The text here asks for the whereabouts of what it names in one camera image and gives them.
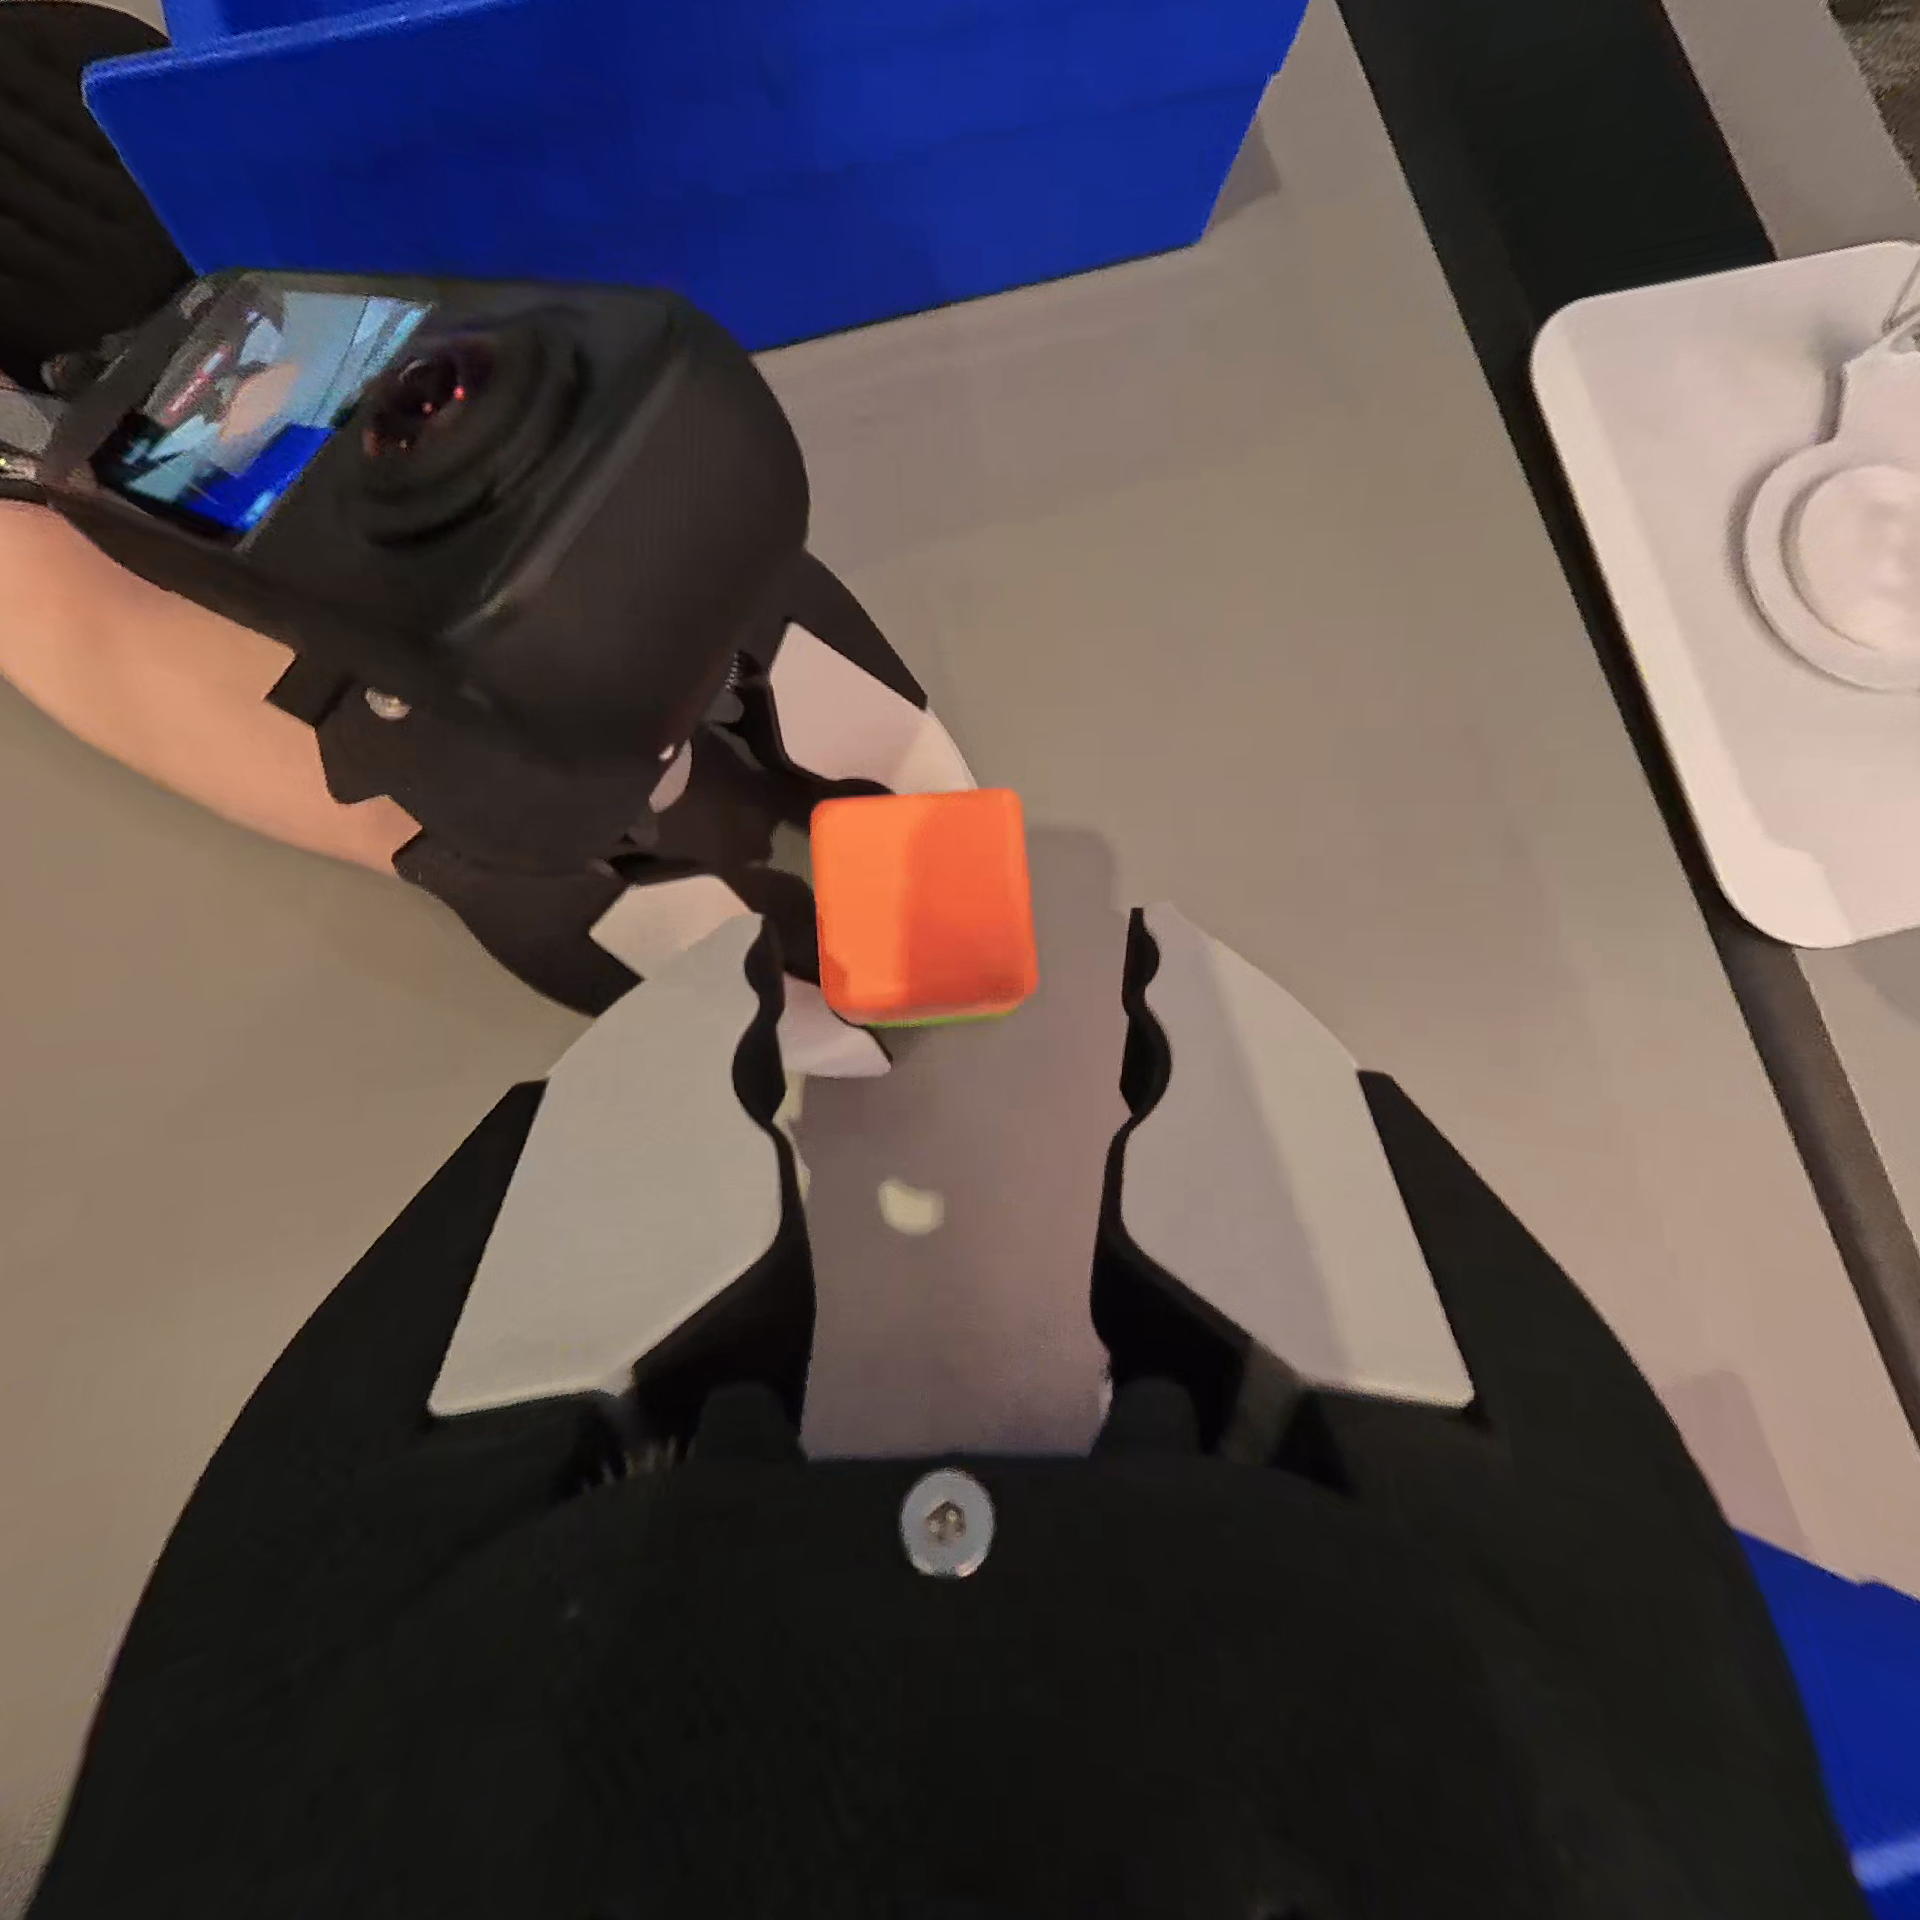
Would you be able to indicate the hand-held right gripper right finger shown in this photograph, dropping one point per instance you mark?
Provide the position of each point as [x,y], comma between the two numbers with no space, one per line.
[1290,1233]

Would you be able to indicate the person's left hand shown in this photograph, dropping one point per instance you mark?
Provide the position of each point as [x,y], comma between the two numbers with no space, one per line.
[151,689]

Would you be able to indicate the white sign stand base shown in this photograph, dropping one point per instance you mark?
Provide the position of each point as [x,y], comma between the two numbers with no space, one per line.
[1678,603]

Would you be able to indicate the black textured mat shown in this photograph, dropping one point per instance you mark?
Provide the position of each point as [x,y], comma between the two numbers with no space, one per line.
[61,210]

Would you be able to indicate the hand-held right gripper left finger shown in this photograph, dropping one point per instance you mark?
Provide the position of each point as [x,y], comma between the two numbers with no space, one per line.
[614,1233]

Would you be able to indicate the blue plastic bin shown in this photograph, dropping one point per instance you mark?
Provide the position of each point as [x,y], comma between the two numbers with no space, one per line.
[751,151]
[1847,1679]

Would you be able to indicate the green magnetic cube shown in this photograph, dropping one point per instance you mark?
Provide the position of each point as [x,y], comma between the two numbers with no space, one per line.
[946,1025]

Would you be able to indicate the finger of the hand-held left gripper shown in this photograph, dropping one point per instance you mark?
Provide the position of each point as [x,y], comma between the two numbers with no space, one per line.
[668,938]
[885,745]

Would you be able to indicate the orange magnetic cube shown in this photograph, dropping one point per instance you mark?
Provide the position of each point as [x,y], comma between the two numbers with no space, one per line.
[924,902]

